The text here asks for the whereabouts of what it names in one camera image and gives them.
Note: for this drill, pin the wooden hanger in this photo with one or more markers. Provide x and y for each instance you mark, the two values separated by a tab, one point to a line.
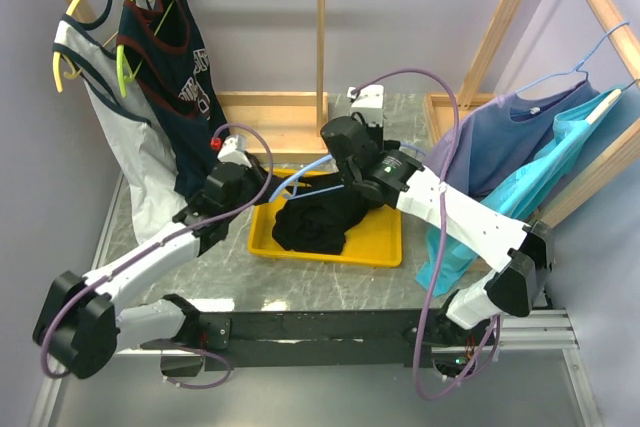
608	102

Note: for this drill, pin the black tank top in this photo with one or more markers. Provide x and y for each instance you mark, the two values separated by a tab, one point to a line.
318	223

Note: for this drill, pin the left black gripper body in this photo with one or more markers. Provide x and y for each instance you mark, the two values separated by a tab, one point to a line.
251	185

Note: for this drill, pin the yellow hanger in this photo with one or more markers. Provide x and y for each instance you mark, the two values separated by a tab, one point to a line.
83	23

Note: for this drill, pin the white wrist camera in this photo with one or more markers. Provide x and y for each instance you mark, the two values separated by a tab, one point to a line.
367	104
231	150

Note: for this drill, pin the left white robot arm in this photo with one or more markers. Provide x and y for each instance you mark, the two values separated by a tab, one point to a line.
86	319

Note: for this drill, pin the navy jersey tank top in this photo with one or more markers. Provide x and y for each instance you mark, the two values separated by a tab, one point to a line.
180	93

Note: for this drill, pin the white tank top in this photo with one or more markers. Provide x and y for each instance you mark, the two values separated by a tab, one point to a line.
130	127

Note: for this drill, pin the right wooden clothes rack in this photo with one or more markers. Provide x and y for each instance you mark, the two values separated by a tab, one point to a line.
571	191

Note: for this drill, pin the cyan shirt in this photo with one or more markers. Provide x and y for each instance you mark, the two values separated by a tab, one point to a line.
522	192

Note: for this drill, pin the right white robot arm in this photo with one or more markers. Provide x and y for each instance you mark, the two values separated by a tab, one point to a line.
519	255

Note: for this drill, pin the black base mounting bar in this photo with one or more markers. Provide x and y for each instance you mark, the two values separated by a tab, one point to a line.
310	338

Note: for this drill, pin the yellow plastic tray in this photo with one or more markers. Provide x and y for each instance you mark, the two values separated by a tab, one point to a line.
376	241

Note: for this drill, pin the left wooden clothes rack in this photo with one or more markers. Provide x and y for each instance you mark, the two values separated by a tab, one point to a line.
289	121

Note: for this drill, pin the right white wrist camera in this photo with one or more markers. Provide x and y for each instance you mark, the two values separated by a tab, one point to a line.
367	104

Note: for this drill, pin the purple blue shirt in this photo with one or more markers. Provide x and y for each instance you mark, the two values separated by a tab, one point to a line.
504	134

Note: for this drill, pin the wooden clothes rack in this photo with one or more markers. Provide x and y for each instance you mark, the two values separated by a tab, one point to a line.
289	121
571	191

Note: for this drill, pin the green hanger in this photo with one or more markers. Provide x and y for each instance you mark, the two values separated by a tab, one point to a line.
140	39

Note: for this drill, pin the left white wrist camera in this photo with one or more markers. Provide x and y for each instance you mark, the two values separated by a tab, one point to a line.
231	150

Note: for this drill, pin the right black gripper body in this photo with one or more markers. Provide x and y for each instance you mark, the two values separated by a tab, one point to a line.
374	133

